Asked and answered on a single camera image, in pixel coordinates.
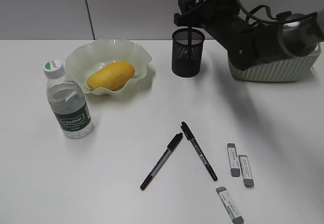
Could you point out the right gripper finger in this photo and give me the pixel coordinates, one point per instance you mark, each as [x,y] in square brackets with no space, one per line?
[195,17]
[189,6]

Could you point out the grey white eraser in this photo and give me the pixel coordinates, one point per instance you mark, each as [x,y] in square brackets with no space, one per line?
[230,205]
[233,160]
[246,171]

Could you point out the black marker pen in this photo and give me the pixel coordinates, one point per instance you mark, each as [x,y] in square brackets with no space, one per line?
[189,31]
[191,138]
[169,150]

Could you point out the yellow mango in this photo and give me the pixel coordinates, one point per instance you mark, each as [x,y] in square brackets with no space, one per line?
[112,76]

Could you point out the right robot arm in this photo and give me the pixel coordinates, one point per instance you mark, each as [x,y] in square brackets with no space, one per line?
[287,36]

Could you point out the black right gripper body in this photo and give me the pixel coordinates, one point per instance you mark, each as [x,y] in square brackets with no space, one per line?
[221,20]

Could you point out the frosted wavy glass plate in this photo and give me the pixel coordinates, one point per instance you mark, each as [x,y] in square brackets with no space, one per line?
[90,58]

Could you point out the clear water bottle green label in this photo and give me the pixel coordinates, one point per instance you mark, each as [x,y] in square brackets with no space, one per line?
[67,101]

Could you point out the pale green plastic basket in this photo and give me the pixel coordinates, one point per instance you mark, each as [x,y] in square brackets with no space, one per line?
[289,70]

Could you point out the black mesh pen holder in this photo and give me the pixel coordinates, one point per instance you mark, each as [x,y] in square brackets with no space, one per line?
[184,63]

